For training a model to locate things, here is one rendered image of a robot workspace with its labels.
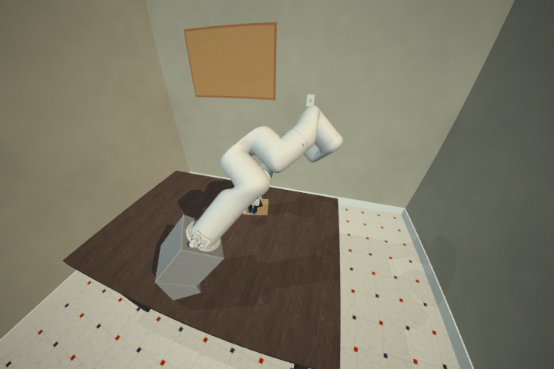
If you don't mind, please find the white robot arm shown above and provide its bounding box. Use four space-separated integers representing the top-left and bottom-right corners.
186 105 342 251

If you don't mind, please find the tan mat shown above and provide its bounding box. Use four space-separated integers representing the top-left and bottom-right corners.
246 199 269 215

